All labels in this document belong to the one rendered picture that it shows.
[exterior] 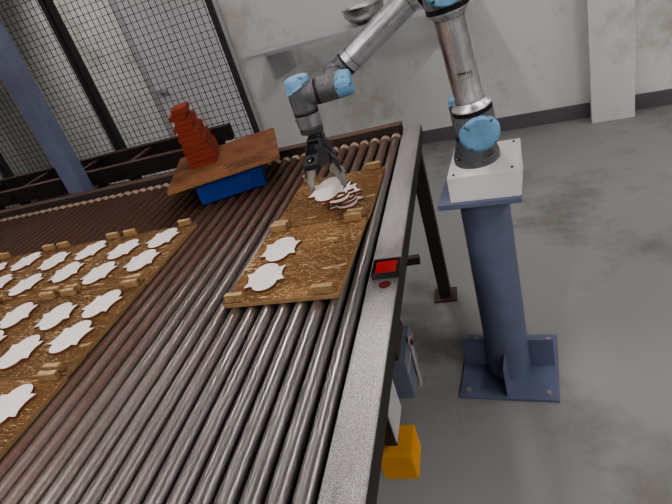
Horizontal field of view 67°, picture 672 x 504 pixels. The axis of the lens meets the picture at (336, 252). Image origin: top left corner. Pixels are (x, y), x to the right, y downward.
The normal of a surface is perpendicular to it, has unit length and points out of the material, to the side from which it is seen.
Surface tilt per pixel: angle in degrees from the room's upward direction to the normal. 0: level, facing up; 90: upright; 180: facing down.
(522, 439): 0
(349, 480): 0
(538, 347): 90
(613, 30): 90
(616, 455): 0
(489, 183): 90
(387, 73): 90
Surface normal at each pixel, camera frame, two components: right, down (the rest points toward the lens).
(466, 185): -0.31, 0.54
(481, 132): 0.00, 0.65
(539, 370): -0.28, -0.84
